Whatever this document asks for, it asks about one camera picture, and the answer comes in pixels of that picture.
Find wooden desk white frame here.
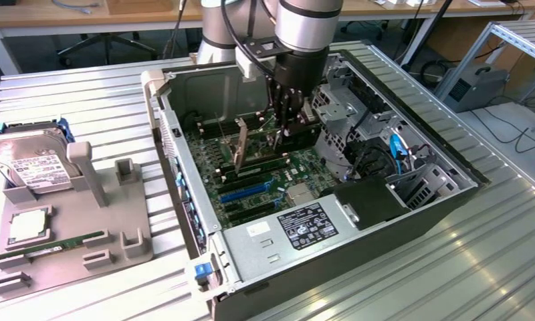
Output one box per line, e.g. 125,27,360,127
0,0,205,76
337,0,535,66

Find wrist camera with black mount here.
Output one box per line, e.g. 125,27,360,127
233,35,292,82

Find silver power supply unit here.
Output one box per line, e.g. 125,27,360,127
211,193,361,285

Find light blue network cable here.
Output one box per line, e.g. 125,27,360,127
52,0,100,15

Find black slanted pole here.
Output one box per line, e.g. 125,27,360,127
400,0,455,73

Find black wire bundle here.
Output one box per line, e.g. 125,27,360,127
341,110,400,180

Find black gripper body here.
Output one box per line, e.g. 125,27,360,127
267,46,329,94

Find black office chair base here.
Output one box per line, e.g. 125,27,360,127
333,19,389,35

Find graphics card with black fan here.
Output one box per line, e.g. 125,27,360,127
229,116,321,175

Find silver CPU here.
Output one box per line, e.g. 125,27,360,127
6,211,50,242

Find silver metal drive cage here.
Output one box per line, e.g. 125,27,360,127
311,55,409,158

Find installed RAM stick with label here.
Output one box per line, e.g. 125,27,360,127
221,160,292,184

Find thin red black wire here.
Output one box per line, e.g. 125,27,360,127
407,143,434,160

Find silver perforated disk bay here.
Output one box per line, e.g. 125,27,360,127
385,160,479,211

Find blue case latch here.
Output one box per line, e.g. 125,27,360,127
192,263,213,280

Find black floor cable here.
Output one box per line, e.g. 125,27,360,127
470,96,535,154

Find thin locking lever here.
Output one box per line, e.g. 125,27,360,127
213,111,229,145

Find green RAM stick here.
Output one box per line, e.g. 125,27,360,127
0,230,106,261

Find open black PC case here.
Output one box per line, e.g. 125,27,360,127
141,49,492,321

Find black long expansion slot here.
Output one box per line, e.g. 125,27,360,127
216,179,268,197
227,201,281,224

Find black short expansion slot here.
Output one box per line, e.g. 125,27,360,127
224,200,253,215

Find green motherboard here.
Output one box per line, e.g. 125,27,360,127
184,112,343,230

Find blue disk wire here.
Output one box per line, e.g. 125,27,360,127
388,132,407,177

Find blue expansion slot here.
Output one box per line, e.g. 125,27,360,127
220,185,272,205

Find coiled black cable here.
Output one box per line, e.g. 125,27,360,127
417,59,448,84

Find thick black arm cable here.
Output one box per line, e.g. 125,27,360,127
219,0,279,78

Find aluminium profile frame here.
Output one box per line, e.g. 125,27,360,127
435,18,535,111

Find silver office chair base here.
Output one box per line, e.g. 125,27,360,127
54,31,157,67

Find thin grey hanging cable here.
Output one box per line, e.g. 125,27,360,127
162,0,187,60

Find silver hard disk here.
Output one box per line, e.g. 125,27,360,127
0,128,84,195

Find black plastic shroud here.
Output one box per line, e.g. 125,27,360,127
319,175,415,231

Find grey parts rack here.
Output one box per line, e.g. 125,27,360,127
0,140,156,306

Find silver chipset heatsink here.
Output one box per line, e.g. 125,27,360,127
287,185,321,206

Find grey box with handle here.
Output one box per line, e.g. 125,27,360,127
440,65,508,114

